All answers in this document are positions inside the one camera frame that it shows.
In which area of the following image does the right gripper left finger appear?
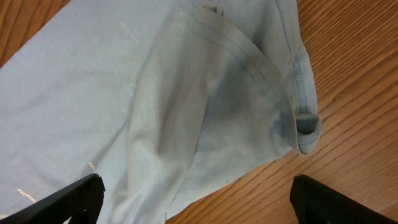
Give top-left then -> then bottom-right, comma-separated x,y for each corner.
1,173 -> 105,224

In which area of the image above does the light blue t-shirt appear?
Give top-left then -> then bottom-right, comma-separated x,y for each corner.
1,0 -> 322,223

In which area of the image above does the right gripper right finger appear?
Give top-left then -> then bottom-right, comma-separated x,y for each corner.
290,175 -> 395,224

